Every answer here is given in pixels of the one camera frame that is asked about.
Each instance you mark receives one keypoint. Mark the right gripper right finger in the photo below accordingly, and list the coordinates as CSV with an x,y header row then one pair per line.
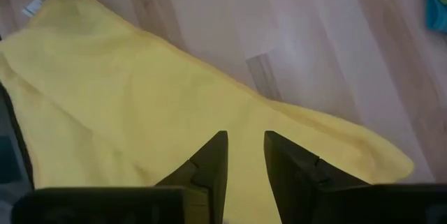
x,y
331,206

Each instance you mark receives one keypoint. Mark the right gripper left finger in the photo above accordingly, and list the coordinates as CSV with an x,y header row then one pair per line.
x,y
122,206

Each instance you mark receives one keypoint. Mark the yellow microfiber towel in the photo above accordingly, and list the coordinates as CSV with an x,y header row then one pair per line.
x,y
139,95

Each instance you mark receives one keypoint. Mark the blue microfiber towel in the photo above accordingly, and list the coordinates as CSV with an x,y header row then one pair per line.
x,y
433,14

